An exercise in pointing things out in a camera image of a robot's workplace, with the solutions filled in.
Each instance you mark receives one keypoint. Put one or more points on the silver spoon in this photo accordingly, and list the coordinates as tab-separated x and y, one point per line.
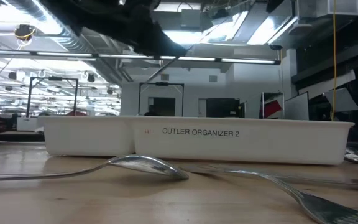
351	152
148	165

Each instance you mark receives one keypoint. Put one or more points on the white cutlery organizer tray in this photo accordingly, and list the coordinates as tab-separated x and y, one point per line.
259	146

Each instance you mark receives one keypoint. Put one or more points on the silver fork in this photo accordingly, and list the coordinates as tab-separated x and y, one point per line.
328	210
357	159

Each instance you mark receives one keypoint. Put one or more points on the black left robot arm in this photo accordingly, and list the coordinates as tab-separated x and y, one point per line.
89	15

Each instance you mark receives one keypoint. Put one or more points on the gray ceiling box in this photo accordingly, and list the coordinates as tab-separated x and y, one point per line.
190	18

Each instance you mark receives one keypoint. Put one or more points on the black screen panel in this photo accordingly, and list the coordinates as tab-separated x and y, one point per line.
166	107

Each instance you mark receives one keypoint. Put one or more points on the linear ceiling light fixture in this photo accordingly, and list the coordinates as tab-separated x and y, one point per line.
247	61

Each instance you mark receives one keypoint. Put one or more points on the black cabinet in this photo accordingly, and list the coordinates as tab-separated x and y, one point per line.
222	108

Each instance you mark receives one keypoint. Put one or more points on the red panel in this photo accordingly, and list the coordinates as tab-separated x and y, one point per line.
272	109

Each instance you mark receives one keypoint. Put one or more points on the white box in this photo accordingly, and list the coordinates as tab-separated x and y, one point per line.
26	123

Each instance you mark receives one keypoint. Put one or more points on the gray board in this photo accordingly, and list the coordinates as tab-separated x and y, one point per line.
297	107

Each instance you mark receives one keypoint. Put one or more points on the white slanted beam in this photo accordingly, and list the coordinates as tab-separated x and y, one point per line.
328	81

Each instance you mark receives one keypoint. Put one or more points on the white ceiling unit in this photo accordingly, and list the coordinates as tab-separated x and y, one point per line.
337	7

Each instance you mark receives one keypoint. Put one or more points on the gray tilted panel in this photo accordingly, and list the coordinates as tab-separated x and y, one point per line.
342	99

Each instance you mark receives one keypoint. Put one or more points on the gray wall vent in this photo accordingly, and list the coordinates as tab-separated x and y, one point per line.
165	77
213	78

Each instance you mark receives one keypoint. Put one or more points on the black metal frame stand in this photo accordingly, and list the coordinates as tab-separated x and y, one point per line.
54	78
162	83

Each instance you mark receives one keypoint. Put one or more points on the silver spiral duct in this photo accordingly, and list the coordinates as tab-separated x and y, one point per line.
73	43

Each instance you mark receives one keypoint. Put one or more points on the small black ceiling camera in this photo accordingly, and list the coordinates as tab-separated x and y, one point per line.
275	47

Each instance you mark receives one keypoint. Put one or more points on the round black ceiling camera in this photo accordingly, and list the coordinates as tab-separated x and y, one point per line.
23	32

